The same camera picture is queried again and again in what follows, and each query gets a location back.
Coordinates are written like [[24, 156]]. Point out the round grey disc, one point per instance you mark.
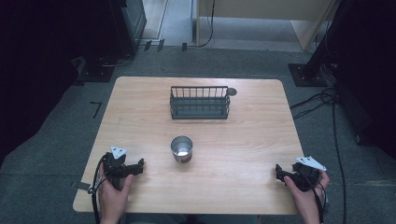
[[232, 91]]

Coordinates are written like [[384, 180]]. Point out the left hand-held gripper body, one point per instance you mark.
[[115, 169]]

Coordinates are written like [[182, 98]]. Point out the black tape piece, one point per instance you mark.
[[160, 45], [184, 47], [148, 45]]

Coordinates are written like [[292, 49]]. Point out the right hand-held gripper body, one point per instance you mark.
[[306, 175]]

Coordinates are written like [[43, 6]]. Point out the black tape corner mark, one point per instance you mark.
[[97, 109]]

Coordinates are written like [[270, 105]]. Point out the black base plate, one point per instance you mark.
[[303, 76]]

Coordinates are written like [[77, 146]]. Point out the person's right hand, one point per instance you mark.
[[306, 202]]

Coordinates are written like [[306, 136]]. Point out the black cabinet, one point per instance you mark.
[[132, 25]]

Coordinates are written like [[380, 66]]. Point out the black stand base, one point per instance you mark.
[[95, 73]]

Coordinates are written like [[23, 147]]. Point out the black stand column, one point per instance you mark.
[[323, 40]]

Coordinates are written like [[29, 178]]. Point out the person's left hand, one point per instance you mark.
[[112, 199]]

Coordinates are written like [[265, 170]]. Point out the dark curtain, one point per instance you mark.
[[37, 68], [370, 77]]

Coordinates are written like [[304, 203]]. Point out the light wooden furniture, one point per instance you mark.
[[264, 12]]

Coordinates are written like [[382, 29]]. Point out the grey tape strip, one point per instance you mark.
[[81, 186]]

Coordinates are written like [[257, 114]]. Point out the metal cup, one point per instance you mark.
[[181, 150]]

